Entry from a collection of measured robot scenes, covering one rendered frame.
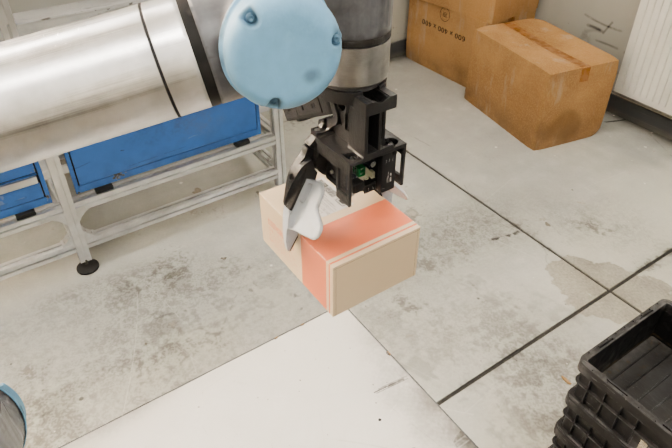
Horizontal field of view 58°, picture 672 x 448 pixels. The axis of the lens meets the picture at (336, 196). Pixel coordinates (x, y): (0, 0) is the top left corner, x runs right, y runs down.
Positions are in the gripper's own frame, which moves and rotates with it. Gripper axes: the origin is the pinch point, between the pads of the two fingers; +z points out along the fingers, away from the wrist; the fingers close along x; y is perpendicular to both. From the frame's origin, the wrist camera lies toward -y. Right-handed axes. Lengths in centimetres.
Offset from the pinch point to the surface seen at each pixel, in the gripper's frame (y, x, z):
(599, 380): 16, 50, 51
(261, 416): -6.8, -9.6, 39.8
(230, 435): -6.6, -15.1, 39.8
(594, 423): 18, 50, 62
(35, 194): -142, -23, 74
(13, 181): -142, -28, 66
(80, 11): -140, 5, 17
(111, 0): -145, 16, 17
